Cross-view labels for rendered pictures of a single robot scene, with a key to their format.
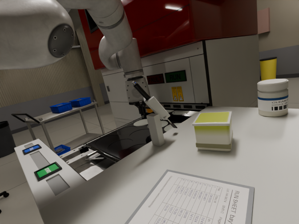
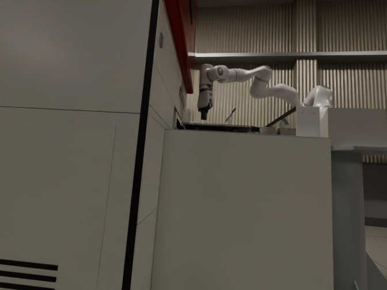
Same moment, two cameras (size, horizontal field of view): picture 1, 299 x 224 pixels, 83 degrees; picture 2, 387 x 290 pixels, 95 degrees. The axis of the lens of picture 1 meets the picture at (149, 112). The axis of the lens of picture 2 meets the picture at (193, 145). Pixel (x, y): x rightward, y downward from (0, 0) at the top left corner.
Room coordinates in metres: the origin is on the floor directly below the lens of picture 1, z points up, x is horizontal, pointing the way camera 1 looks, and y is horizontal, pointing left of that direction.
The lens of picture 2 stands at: (1.54, 0.72, 0.68)
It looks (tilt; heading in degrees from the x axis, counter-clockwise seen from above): 7 degrees up; 224
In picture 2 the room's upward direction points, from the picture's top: 4 degrees clockwise
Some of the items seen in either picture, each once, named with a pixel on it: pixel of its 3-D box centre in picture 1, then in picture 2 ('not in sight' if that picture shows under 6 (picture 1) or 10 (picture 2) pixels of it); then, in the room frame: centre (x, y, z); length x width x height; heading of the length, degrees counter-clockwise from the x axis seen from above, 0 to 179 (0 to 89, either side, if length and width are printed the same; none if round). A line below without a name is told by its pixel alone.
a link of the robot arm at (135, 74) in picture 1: (133, 74); (205, 89); (0.76, 0.03, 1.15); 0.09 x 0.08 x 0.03; 82
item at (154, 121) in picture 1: (158, 118); (228, 121); (0.43, -0.02, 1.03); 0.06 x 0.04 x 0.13; 131
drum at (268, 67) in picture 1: (268, 70); not in sight; (4.92, -3.69, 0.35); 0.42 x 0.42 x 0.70
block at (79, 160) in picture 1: (76, 162); not in sight; (0.56, 0.30, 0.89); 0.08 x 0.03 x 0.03; 131
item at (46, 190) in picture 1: (46, 178); (279, 134); (0.50, 0.38, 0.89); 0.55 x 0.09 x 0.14; 41
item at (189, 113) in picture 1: (168, 118); (180, 129); (0.83, -0.09, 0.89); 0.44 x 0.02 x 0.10; 41
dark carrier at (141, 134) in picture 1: (140, 134); (214, 132); (0.68, 0.06, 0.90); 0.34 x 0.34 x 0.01; 41
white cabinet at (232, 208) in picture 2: not in sight; (226, 212); (0.56, 0.09, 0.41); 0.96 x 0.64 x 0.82; 41
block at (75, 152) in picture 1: (69, 156); (266, 129); (0.62, 0.35, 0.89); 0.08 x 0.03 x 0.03; 131
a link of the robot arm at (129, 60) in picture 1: (129, 55); (207, 76); (0.76, 0.04, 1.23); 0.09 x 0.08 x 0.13; 84
